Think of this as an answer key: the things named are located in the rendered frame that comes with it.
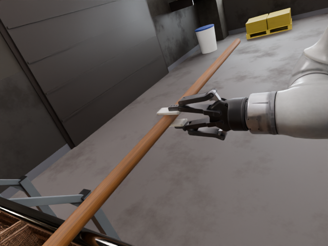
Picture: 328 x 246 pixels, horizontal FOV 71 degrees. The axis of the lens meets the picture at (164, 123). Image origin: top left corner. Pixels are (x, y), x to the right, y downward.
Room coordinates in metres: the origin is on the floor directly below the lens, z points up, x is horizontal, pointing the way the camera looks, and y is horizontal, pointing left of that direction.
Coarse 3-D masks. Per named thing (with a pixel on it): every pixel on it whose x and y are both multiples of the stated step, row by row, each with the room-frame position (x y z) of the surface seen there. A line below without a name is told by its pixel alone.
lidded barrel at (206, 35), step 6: (210, 24) 6.41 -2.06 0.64; (198, 30) 6.22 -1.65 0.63; (204, 30) 6.13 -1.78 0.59; (210, 30) 6.13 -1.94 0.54; (198, 36) 6.28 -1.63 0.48; (204, 36) 6.15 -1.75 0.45; (210, 36) 6.13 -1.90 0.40; (204, 42) 6.18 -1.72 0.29; (210, 42) 6.14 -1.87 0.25; (204, 48) 6.22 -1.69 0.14; (210, 48) 6.15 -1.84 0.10; (216, 48) 6.22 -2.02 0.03
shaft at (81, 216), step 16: (160, 128) 0.51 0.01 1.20; (144, 144) 0.46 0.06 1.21; (128, 160) 0.41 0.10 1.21; (112, 176) 0.37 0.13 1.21; (96, 192) 0.34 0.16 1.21; (112, 192) 0.35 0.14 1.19; (80, 208) 0.31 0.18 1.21; (96, 208) 0.32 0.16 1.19; (64, 224) 0.29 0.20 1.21; (80, 224) 0.29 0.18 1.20; (48, 240) 0.27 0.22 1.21; (64, 240) 0.27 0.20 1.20
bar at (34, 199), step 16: (32, 192) 1.00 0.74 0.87; (80, 192) 0.73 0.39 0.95; (0, 208) 0.47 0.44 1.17; (16, 208) 0.44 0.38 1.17; (32, 208) 0.42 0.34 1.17; (48, 208) 1.01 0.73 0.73; (32, 224) 0.38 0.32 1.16; (48, 224) 0.35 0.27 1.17; (96, 224) 0.71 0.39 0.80; (80, 240) 0.29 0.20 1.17; (96, 240) 0.27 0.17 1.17; (112, 240) 0.26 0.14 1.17
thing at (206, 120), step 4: (196, 120) 0.53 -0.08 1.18; (200, 120) 0.52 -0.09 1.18; (204, 120) 0.51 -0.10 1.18; (208, 120) 0.50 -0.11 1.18; (220, 120) 0.47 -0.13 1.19; (188, 124) 0.53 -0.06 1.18; (192, 124) 0.52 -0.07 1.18; (196, 124) 0.51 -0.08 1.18; (200, 124) 0.51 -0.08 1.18; (204, 124) 0.50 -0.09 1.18; (208, 124) 0.49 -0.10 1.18; (212, 124) 0.48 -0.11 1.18; (216, 124) 0.47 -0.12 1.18; (220, 124) 0.46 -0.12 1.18; (184, 128) 0.53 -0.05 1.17; (188, 128) 0.53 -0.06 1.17; (192, 128) 0.52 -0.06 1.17
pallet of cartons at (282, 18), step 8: (288, 8) 6.09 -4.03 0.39; (264, 16) 6.24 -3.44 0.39; (272, 16) 5.84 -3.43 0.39; (280, 16) 5.66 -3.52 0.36; (288, 16) 5.56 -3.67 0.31; (248, 24) 6.08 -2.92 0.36; (256, 24) 5.97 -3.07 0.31; (264, 24) 5.86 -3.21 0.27; (272, 24) 5.77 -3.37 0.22; (280, 24) 5.67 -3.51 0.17; (288, 24) 5.56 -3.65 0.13; (248, 32) 6.09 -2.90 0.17; (256, 32) 5.98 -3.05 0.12; (264, 32) 6.16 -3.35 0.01; (272, 32) 5.81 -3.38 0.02
